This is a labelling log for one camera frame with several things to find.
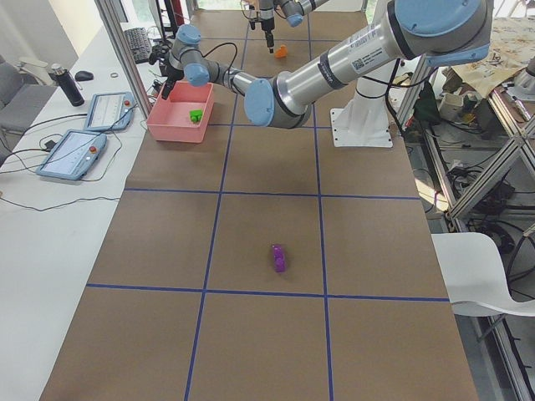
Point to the black computer mouse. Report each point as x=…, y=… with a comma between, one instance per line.
x=83, y=76

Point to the aluminium frame post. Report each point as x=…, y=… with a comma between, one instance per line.
x=117, y=38

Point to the purple sloped block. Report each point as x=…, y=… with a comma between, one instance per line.
x=279, y=258

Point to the teach pendant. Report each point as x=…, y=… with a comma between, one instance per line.
x=72, y=157
x=111, y=111

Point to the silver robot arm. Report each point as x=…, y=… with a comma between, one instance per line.
x=443, y=32
x=293, y=12

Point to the lower teach pendant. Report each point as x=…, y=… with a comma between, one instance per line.
x=72, y=157

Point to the white plastic chair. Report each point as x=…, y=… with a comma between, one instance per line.
x=474, y=276

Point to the black keyboard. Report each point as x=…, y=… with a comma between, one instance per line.
x=139, y=44

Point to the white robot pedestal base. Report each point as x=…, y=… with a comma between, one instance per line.
x=364, y=122

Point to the upper teach pendant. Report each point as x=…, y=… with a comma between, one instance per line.
x=111, y=111

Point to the black water bottle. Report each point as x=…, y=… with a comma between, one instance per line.
x=66, y=82

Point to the orange sloped block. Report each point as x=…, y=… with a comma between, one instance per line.
x=281, y=52

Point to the green stud block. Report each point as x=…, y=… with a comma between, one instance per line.
x=196, y=116

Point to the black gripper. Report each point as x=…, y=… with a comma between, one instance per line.
x=173, y=72
x=266, y=17

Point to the pink plastic box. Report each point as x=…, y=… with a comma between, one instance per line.
x=169, y=118

